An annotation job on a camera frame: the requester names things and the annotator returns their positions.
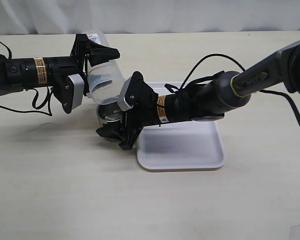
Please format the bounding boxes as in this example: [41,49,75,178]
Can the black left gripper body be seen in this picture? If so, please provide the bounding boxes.
[46,33,89,114]

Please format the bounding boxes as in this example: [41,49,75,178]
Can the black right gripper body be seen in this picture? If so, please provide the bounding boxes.
[119,71,159,151]

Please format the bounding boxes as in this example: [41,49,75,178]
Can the stainless steel cup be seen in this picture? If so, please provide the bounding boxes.
[96,102,122,142]

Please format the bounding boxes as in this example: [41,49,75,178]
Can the clear plastic measuring cup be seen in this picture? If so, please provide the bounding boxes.
[82,29,126,105]

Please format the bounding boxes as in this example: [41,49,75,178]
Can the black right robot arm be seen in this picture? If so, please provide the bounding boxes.
[96,40,300,151]

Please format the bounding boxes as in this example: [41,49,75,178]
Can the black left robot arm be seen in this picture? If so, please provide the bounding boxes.
[0,33,120,114]

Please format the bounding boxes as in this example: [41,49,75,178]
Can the white rectangular plastic tray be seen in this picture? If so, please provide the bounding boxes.
[136,81,227,172]

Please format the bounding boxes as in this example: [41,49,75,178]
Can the white backdrop curtain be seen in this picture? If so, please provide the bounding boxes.
[0,0,300,35]

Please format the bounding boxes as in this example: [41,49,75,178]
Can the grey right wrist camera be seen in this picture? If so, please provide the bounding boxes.
[117,76,134,112]

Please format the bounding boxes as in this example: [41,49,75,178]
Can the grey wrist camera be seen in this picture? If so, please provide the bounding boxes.
[117,76,134,112]
[64,73,85,113]

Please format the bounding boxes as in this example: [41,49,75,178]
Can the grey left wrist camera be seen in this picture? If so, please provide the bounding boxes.
[64,73,85,113]

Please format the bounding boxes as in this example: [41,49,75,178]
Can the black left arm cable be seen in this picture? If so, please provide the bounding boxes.
[0,34,55,117]

